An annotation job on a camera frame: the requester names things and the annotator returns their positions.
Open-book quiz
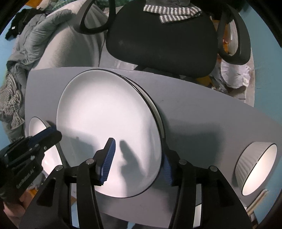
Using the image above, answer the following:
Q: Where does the white plate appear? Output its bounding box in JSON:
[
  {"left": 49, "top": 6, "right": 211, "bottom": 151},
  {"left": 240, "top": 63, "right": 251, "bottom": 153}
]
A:
[
  {"left": 122, "top": 76, "right": 165, "bottom": 139},
  {"left": 56, "top": 70, "right": 162, "bottom": 198},
  {"left": 28, "top": 116, "right": 66, "bottom": 177}
]

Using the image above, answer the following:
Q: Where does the white ribbed bowl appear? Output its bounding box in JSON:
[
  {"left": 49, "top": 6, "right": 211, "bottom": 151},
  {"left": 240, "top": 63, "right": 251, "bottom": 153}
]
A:
[{"left": 235, "top": 142, "right": 277, "bottom": 196}]

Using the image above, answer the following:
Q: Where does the person's left hand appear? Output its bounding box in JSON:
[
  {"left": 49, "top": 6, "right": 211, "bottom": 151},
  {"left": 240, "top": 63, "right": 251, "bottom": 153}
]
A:
[{"left": 4, "top": 191, "right": 32, "bottom": 228}]

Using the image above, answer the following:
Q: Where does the grey table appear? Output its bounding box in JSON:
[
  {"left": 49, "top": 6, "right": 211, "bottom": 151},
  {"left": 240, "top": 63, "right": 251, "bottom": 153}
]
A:
[{"left": 25, "top": 67, "right": 281, "bottom": 228}]

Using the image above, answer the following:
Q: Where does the striped grey white garment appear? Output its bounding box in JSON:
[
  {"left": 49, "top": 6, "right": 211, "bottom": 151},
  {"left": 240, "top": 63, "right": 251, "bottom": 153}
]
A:
[{"left": 1, "top": 71, "right": 25, "bottom": 130}]

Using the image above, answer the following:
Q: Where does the grey bed mattress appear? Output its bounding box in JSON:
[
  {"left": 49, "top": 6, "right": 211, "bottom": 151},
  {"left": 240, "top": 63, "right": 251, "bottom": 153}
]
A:
[{"left": 32, "top": 0, "right": 124, "bottom": 71}]

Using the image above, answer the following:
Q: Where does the white plastic bag on floor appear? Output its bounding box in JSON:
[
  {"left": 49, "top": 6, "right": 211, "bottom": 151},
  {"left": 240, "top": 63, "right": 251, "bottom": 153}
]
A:
[{"left": 220, "top": 60, "right": 251, "bottom": 89}]

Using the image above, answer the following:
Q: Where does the black office chair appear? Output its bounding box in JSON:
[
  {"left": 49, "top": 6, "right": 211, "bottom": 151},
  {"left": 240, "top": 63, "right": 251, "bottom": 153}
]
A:
[{"left": 74, "top": 1, "right": 251, "bottom": 78}]

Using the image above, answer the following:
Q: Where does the black clothes pile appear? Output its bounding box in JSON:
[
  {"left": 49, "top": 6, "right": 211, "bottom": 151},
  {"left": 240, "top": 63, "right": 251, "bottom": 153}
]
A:
[{"left": 5, "top": 8, "right": 47, "bottom": 41}]

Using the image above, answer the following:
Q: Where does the dark grey hooded sweater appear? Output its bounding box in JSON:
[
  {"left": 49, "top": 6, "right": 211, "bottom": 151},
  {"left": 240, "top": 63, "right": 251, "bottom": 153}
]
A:
[{"left": 143, "top": 0, "right": 202, "bottom": 24}]

